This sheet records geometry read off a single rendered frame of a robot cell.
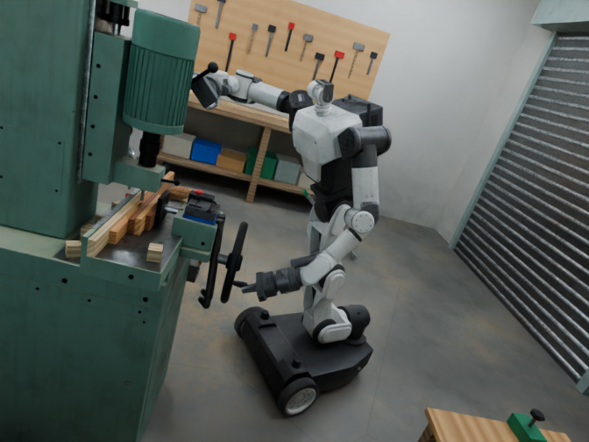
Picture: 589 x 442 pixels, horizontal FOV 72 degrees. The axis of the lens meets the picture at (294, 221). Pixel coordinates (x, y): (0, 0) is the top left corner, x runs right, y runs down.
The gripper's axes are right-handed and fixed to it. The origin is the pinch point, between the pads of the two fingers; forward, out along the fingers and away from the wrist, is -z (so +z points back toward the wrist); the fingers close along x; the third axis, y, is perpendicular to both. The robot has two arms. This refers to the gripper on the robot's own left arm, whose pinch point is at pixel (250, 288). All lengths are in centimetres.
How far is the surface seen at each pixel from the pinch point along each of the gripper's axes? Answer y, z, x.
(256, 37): -10, 4, 336
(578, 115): -96, 252, 193
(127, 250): 41.5, -22.4, -13.4
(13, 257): 46, -56, -10
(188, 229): 33.0, -9.6, 0.2
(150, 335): 12.3, -28.5, -20.9
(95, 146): 62, -27, 11
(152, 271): 39.3, -14.6, -21.7
